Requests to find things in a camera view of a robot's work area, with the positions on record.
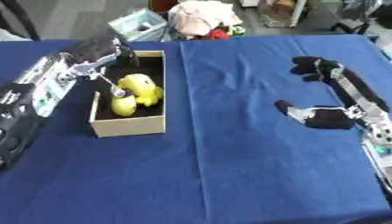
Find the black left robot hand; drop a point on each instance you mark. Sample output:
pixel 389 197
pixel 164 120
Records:
pixel 97 49

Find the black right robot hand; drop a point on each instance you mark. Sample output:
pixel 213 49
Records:
pixel 326 116

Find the yellow soft toy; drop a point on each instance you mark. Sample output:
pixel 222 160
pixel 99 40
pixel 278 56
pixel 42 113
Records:
pixel 135 92

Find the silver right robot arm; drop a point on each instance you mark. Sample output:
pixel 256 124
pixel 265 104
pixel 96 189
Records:
pixel 380 140

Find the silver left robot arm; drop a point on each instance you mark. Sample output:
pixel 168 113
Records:
pixel 35 96

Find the tan cardboard box black inside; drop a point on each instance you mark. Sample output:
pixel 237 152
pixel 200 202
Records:
pixel 133 122

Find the cardboard box on floor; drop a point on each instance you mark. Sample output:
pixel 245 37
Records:
pixel 278 11

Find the pale blue plastic bin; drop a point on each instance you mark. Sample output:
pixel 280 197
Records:
pixel 140 27

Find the black stand base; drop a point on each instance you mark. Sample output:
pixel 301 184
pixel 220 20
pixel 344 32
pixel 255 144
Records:
pixel 352 24

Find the red toy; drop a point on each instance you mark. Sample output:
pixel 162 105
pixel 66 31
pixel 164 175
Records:
pixel 217 34

